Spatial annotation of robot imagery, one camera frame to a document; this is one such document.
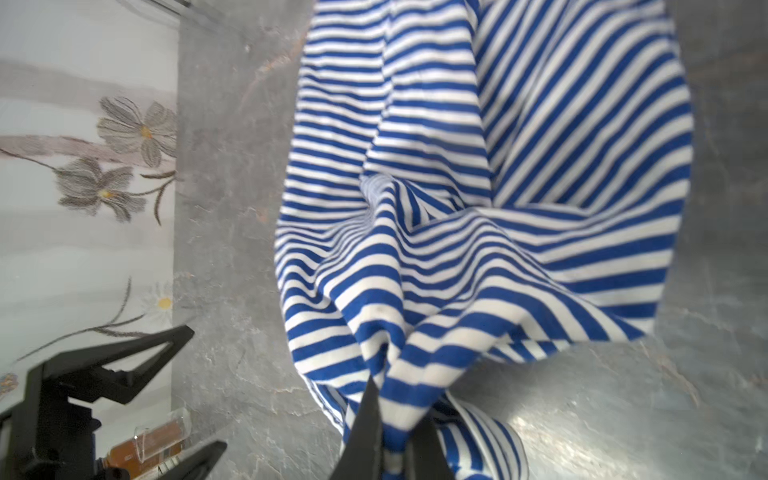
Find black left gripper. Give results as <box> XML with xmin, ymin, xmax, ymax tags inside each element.
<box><xmin>1</xmin><ymin>326</ymin><xmax>228</xmax><ymax>480</ymax></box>

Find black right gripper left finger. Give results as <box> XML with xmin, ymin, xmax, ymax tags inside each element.
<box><xmin>330</xmin><ymin>378</ymin><xmax>383</xmax><ymax>480</ymax></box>

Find amber spice jar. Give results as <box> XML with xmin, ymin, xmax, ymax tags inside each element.
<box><xmin>96</xmin><ymin>408</ymin><xmax>192</xmax><ymax>479</ymax></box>

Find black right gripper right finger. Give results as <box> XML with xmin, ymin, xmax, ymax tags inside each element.
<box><xmin>405</xmin><ymin>416</ymin><xmax>455</xmax><ymax>480</ymax></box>

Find blue white striped tank top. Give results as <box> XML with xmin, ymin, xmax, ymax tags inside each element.
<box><xmin>275</xmin><ymin>1</ymin><xmax>694</xmax><ymax>479</ymax></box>

